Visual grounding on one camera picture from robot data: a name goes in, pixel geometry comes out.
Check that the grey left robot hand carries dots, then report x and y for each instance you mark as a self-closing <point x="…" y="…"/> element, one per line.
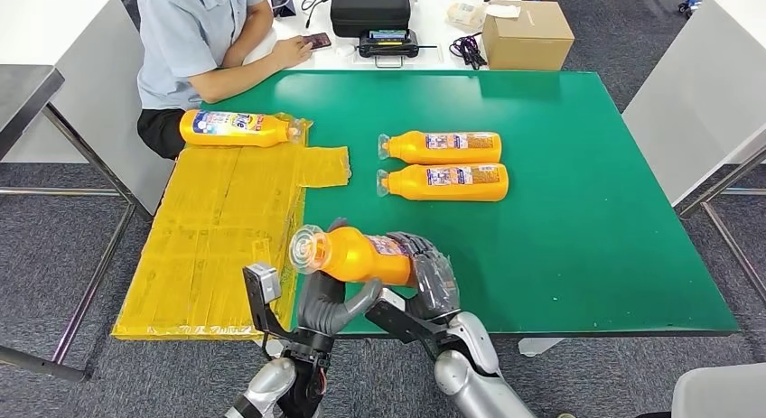
<point x="323" y="310"/>

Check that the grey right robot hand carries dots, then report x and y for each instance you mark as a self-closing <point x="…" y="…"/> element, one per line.
<point x="440" y="289"/>

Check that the orange detergent bottle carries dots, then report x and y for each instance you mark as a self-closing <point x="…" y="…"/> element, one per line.
<point x="272" y="131"/>
<point x="413" y="188"/>
<point x="419" y="152"/>
<point x="359" y="260"/>

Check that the white table foot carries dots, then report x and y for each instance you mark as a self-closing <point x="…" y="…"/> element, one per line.
<point x="538" y="347"/>

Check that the yellow taped cardboard mat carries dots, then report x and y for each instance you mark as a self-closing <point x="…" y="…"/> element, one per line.
<point x="209" y="236"/>

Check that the black handheld controller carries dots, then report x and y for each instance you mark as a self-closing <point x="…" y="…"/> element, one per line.
<point x="388" y="44"/>

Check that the small white round case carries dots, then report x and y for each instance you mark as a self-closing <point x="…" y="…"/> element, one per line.
<point x="344" y="49"/>

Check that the brown cardboard box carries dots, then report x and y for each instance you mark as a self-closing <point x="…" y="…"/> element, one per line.
<point x="526" y="38"/>

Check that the dark smartphone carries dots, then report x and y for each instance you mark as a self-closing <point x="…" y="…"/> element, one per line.
<point x="318" y="41"/>

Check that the clear plastic packet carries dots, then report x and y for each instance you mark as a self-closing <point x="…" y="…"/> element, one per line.
<point x="464" y="14"/>

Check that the white crumpled tissue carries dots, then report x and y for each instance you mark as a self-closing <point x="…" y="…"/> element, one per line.
<point x="502" y="10"/>

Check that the black carrying case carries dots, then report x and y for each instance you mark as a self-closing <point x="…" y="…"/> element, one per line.
<point x="370" y="11"/>

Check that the white chair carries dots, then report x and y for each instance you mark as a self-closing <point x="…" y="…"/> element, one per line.
<point x="718" y="394"/>

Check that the person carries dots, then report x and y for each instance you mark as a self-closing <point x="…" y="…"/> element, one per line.
<point x="179" y="38"/>

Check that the dark tablet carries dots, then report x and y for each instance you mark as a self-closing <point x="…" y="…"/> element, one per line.
<point x="281" y="2"/>

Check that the white table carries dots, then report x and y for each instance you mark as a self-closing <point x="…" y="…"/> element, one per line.
<point x="60" y="20"/>
<point x="706" y="92"/>

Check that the grey steel table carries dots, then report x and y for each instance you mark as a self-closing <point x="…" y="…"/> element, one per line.
<point x="24" y="92"/>

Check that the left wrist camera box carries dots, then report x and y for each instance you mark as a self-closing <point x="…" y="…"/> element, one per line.
<point x="262" y="284"/>

